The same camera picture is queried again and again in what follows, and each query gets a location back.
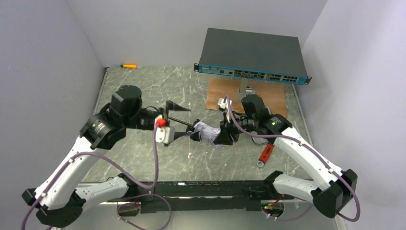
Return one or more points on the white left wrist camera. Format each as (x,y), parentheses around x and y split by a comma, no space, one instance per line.
(164,133)

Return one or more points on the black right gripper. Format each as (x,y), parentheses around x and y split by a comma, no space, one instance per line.
(228,131)

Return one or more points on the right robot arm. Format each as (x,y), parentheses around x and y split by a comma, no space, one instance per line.
(331,189)

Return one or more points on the plywood board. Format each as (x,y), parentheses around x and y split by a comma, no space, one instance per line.
(273,95)

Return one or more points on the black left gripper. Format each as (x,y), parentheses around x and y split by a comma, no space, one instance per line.
(165,117)

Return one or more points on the metal switch stand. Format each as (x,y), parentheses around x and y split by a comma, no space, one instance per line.
(244,90)

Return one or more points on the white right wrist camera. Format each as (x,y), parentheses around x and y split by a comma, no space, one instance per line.
(224,104)

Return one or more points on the grey network switch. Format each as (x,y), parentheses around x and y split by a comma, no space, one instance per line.
(249,55)

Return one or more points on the orange utility knife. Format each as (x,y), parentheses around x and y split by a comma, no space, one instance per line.
(128,66)

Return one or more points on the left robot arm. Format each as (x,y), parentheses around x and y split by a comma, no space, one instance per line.
(58,201)

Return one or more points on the black umbrella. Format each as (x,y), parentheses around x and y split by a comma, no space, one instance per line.
(200,131)

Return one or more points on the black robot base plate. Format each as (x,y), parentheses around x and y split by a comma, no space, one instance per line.
(248,195)

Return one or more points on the red handled adjustable wrench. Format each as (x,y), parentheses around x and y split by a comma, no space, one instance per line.
(265,155)

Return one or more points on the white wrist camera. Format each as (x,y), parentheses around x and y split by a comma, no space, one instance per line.
(224,104)
(164,133)

